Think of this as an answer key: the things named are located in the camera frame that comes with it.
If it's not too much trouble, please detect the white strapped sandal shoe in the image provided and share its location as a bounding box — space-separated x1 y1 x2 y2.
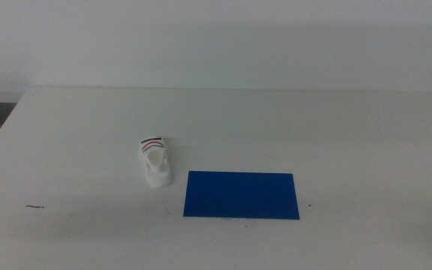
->
138 135 173 189

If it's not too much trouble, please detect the blue rectangular mat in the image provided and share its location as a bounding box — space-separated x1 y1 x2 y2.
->
182 170 301 221

